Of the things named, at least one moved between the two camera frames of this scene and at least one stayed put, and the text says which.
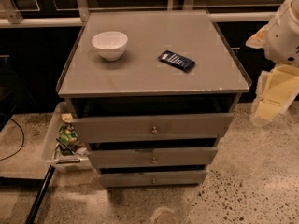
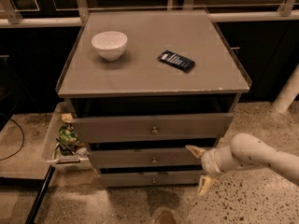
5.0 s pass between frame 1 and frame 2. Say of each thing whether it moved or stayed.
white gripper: moved
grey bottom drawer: stayed
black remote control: stayed
